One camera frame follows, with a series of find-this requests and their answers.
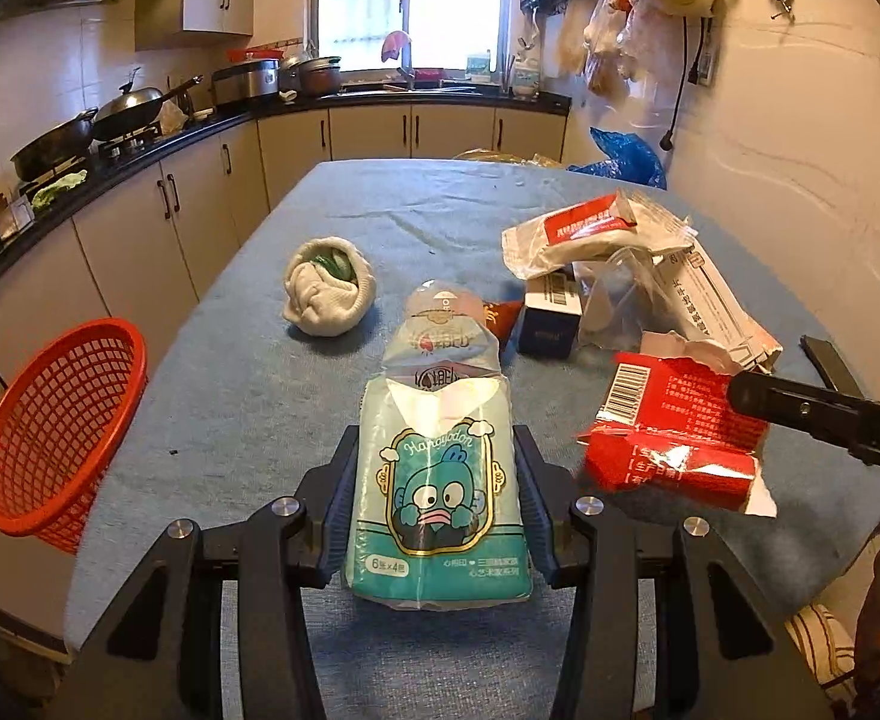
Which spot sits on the teal cartoon tissue pack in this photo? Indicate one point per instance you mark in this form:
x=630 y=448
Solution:
x=436 y=522

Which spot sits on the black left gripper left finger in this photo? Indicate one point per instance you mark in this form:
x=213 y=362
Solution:
x=155 y=651

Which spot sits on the white bag with red label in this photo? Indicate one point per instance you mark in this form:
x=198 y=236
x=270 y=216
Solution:
x=593 y=230

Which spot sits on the beige lower kitchen cabinets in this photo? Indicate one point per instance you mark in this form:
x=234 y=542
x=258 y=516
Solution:
x=191 y=250

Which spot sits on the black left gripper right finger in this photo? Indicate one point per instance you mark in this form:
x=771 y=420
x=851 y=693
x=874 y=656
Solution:
x=720 y=651

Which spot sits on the black wok with lid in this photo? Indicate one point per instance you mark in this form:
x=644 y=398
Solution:
x=134 y=109

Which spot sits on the hanging plastic bags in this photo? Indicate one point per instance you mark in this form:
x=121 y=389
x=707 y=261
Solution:
x=621 y=48

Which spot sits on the kitchen window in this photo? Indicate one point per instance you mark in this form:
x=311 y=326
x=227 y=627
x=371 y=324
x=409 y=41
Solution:
x=458 y=35

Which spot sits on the blue plastic bag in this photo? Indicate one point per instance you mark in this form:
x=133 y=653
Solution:
x=626 y=158

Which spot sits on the red torn snack bag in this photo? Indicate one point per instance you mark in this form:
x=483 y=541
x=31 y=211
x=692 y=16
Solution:
x=666 y=423

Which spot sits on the clear plastic cup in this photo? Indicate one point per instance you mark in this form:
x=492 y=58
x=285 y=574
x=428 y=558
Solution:
x=621 y=300

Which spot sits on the dark cooking pot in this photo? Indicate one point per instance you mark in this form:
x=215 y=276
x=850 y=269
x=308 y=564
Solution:
x=311 y=76

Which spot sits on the blue white small box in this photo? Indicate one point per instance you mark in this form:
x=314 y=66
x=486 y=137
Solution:
x=551 y=315

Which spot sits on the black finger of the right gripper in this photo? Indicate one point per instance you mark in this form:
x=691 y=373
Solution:
x=835 y=419

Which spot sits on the black frying pan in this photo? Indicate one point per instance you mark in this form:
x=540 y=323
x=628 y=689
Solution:
x=65 y=142

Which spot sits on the dark red snack bag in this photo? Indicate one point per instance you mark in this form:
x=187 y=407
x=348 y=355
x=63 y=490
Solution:
x=501 y=317

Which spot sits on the black chair back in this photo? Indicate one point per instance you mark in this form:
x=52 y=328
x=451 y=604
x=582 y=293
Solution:
x=832 y=369

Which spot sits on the red plastic mesh basket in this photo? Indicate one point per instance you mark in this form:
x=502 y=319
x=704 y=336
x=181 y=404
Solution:
x=62 y=420

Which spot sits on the white printed paper box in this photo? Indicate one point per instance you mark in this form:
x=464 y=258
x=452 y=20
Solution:
x=709 y=311

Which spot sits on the steel rice cooker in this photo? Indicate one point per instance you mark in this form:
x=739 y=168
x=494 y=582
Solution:
x=252 y=79

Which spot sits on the white cloth bundle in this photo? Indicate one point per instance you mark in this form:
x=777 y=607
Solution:
x=330 y=287

